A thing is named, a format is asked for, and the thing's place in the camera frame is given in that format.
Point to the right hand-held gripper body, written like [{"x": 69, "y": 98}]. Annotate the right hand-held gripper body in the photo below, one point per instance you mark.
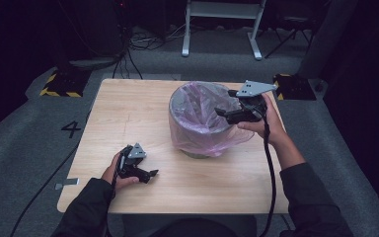
[{"x": 253, "y": 98}]

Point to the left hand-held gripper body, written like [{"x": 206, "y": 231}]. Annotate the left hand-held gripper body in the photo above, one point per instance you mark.
[{"x": 132, "y": 158}]

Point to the pink plastic bag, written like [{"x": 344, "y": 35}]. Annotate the pink plastic bag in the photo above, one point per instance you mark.
[{"x": 194, "y": 112}]

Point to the green plastic bin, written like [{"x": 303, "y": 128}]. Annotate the green plastic bin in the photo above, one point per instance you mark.
[{"x": 197, "y": 154}]

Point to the person's left hand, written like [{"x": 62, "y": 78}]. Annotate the person's left hand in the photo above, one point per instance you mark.
[{"x": 110, "y": 171}]

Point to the person's right hand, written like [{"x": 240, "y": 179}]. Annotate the person's right hand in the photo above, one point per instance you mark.
[{"x": 273, "y": 125}]

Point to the black yellow striped floor plate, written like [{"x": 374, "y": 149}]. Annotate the black yellow striped floor plate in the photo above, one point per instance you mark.
[
  {"x": 65, "y": 84},
  {"x": 294, "y": 88}
]

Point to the person's dark clothed body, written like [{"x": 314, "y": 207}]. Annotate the person's dark clothed body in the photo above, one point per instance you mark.
[{"x": 190, "y": 228}]

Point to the grey tape strip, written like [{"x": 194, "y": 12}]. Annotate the grey tape strip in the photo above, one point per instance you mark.
[{"x": 67, "y": 183}]

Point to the black tripod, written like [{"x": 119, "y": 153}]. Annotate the black tripod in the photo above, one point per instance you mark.
[{"x": 289, "y": 34}]

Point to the white desk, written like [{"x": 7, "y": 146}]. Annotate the white desk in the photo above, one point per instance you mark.
[{"x": 222, "y": 10}]

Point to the grey stand base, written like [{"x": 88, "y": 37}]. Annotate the grey stand base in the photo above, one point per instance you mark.
[{"x": 92, "y": 63}]

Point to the grey post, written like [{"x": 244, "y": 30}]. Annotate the grey post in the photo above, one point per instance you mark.
[{"x": 325, "y": 36}]

